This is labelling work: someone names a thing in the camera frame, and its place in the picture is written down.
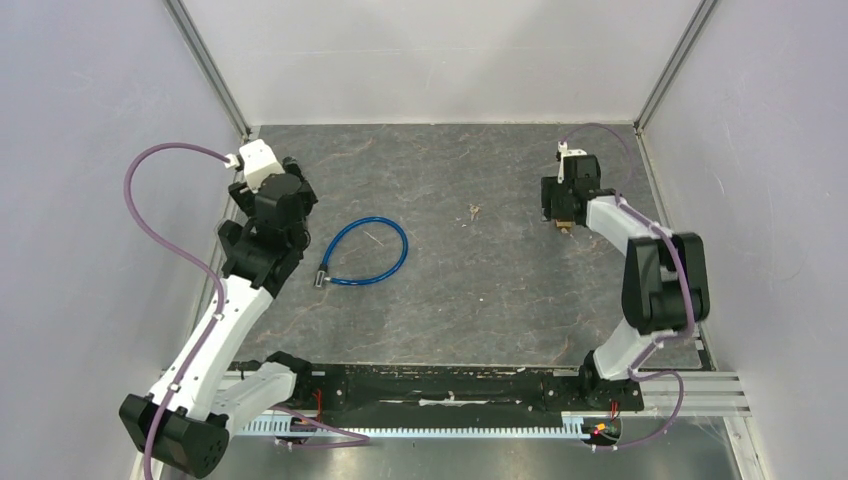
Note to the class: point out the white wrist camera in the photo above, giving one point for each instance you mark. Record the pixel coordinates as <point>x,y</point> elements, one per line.
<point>257,161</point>
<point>568,162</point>

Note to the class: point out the blue cable lock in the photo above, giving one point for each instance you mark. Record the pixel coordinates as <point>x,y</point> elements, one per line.
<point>365,252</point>

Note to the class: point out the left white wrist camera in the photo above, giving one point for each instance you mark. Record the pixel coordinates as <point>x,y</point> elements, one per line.
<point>257,161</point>

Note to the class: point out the slotted cable duct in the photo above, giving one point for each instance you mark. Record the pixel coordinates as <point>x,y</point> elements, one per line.
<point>281,425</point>

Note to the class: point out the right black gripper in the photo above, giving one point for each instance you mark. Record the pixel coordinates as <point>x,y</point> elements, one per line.
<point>550,208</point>

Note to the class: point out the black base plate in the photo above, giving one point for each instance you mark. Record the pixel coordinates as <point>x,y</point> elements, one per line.
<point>419,396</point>

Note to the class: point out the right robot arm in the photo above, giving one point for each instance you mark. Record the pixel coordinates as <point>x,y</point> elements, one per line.
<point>665,289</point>

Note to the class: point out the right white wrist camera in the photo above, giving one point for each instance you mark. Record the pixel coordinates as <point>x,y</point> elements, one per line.
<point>568,162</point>

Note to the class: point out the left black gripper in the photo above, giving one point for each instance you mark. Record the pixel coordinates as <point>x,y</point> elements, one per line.
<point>245,198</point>

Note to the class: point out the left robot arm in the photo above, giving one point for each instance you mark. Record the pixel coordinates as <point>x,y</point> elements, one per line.
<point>185,421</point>

